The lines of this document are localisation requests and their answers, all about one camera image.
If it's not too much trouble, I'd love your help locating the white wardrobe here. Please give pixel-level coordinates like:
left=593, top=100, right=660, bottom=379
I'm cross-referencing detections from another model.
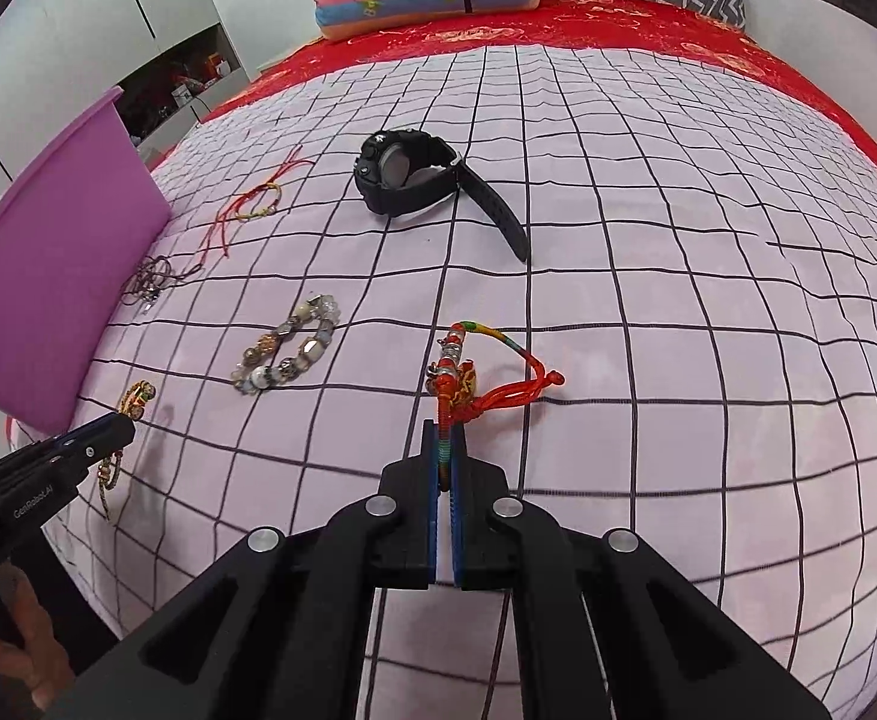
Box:
left=0, top=0, right=261, bottom=188

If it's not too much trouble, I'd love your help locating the red bracelet with gold charm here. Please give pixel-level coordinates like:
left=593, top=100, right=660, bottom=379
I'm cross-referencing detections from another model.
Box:
left=424, top=321, right=567, bottom=493

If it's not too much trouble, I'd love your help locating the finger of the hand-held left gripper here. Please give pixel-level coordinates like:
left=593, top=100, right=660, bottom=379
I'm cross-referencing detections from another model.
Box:
left=0, top=421, right=113, bottom=478
left=48, top=414, right=137, bottom=475

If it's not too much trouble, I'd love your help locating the gold braided bracelet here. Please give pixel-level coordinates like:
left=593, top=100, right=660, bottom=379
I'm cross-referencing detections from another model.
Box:
left=93, top=381, right=158, bottom=523

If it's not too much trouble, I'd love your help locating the stone beaded bracelet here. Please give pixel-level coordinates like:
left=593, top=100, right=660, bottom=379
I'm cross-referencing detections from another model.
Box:
left=231, top=294, right=342, bottom=397

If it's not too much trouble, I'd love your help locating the thin red string bracelet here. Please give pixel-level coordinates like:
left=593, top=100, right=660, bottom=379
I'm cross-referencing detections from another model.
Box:
left=202, top=146, right=314, bottom=268

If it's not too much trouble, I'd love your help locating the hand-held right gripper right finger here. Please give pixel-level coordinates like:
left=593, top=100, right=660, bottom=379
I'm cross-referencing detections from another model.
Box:
left=449, top=424, right=833, bottom=720

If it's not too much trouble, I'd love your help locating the cluttered wardrobe shelf niche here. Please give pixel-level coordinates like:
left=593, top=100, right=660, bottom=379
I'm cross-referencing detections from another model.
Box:
left=112, top=22, right=256, bottom=145

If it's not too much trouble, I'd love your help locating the red patterned bedspread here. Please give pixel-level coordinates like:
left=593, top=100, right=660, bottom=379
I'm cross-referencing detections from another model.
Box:
left=145, top=0, right=877, bottom=212

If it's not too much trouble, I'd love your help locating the black cord necklace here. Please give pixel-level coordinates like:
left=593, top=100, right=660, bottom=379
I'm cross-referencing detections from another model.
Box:
left=123, top=254, right=203, bottom=309

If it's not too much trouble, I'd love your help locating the purple plastic tub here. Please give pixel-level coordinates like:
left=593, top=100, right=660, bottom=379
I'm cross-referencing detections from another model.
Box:
left=0, top=86, right=172, bottom=431

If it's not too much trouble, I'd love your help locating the black digital wristwatch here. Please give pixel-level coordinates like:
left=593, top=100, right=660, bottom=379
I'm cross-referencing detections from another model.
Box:
left=353, top=129, right=532, bottom=263

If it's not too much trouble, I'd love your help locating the person's left hand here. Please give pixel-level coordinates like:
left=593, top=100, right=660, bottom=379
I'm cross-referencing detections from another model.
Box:
left=0, top=576, right=76, bottom=713

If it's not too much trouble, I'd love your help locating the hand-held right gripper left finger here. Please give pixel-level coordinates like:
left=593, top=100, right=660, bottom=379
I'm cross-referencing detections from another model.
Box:
left=55, top=420, right=443, bottom=720

